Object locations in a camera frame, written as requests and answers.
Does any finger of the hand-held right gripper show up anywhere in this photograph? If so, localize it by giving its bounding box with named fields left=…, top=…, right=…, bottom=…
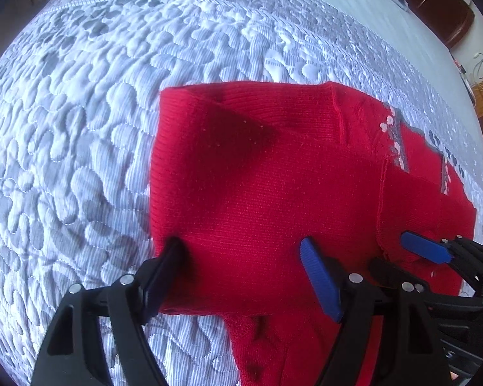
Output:
left=368, top=257, right=483, bottom=311
left=401, top=231, right=483, bottom=290

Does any red knit sweater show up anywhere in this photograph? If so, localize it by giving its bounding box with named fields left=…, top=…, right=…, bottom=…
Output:
left=149, top=81, right=478, bottom=386

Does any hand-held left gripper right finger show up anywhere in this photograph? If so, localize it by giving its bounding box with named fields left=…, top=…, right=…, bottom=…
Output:
left=299, top=236, right=453, bottom=386

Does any light blue bed sheet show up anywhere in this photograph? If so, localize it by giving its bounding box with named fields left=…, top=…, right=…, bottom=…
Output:
left=105, top=0, right=480, bottom=137

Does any grey quilted bedspread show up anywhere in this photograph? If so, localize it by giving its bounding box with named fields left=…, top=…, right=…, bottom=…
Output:
left=0, top=0, right=483, bottom=386

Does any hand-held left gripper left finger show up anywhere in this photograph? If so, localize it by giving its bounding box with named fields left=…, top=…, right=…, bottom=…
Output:
left=31, top=236, right=186, bottom=386

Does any wooden headboard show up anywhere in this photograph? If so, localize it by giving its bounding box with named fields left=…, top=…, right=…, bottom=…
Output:
left=392, top=0, right=476, bottom=49

